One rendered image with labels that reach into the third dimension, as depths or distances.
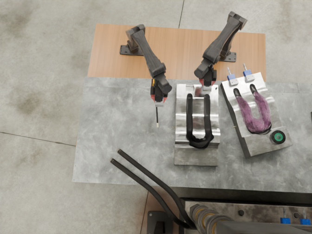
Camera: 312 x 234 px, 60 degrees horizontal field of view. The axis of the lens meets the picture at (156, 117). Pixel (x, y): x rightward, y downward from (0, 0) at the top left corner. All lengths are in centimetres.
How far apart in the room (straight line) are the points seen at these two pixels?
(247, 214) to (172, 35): 126
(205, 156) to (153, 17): 182
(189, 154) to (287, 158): 61
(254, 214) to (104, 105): 115
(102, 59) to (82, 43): 108
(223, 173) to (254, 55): 83
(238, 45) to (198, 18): 112
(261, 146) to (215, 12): 181
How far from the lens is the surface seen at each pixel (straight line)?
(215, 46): 149
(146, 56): 144
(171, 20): 302
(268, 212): 181
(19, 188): 282
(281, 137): 171
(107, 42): 201
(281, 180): 183
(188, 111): 168
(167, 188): 157
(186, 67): 188
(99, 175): 174
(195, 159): 165
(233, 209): 176
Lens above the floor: 249
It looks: 75 degrees down
